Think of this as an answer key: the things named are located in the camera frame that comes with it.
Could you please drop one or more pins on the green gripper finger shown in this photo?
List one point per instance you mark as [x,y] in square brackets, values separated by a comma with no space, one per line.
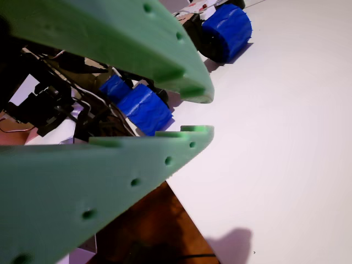
[110,33]
[68,192]

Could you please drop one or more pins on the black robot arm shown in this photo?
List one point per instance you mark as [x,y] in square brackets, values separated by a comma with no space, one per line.
[46,110]

